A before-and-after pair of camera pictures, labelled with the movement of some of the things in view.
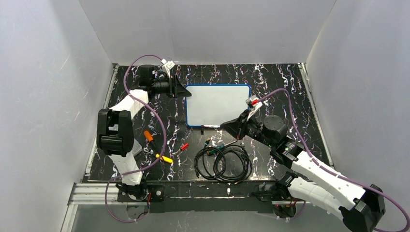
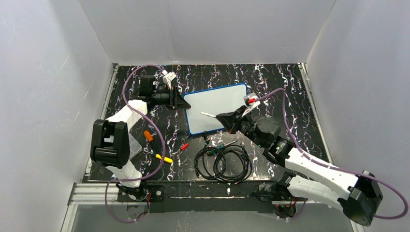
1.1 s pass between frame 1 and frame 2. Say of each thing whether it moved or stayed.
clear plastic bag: stayed
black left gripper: moved
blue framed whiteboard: moved
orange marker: stayed
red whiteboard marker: stayed
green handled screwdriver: stayed
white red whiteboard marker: moved
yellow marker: stayed
